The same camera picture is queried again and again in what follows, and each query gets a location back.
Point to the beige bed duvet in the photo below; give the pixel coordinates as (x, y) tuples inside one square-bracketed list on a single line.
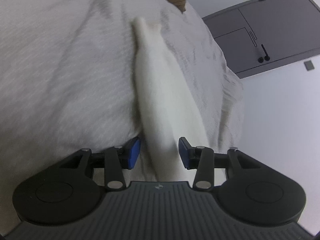
[(67, 81)]

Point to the grey bedroom door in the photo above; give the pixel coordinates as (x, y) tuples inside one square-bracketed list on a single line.
[(289, 30)]

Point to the black door handle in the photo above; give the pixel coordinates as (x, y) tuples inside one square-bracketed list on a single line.
[(266, 57)]

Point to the white navy fleece sweater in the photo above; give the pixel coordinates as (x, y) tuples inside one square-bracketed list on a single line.
[(167, 108)]

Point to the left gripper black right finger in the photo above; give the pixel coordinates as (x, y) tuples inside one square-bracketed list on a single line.
[(198, 158)]

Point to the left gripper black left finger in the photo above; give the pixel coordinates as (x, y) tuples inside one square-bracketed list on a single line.
[(117, 159)]

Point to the grey wall switch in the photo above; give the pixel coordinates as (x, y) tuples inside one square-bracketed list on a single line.
[(309, 65)]

